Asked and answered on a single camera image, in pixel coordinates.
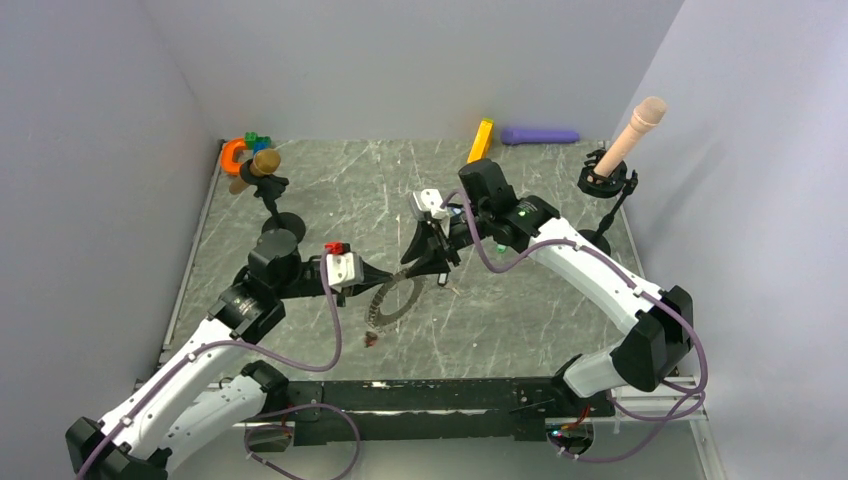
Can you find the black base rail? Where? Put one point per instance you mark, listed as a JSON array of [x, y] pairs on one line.
[[521, 408]]

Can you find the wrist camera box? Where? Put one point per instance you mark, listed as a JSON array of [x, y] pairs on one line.
[[345, 268], [427, 203]]

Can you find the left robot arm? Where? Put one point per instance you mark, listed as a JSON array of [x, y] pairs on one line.
[[173, 414]]

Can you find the purple cylinder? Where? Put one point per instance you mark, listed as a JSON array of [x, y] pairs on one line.
[[521, 136]]

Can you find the yellow block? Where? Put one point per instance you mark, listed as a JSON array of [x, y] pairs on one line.
[[482, 141]]

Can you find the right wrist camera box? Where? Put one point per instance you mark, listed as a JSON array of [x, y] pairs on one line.
[[427, 203]]

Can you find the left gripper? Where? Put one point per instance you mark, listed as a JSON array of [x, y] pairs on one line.
[[372, 277]]

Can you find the green toy brick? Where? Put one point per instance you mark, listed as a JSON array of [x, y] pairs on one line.
[[251, 137]]

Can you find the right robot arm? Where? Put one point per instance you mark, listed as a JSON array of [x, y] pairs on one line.
[[656, 323]]

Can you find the brown microphone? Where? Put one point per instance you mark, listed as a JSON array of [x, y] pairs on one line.
[[264, 163]]

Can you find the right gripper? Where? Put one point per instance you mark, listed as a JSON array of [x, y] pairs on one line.
[[428, 236]]

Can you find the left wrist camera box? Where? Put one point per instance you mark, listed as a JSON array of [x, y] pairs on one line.
[[345, 268]]

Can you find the beige microphone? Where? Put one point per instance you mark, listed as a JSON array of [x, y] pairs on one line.
[[645, 117]]

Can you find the blue toy brick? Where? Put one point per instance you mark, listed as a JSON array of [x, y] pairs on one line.
[[259, 146]]

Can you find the orange horseshoe toy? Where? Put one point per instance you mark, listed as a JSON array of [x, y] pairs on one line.
[[229, 155]]

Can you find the red key tag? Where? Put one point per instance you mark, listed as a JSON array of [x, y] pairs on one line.
[[370, 339]]

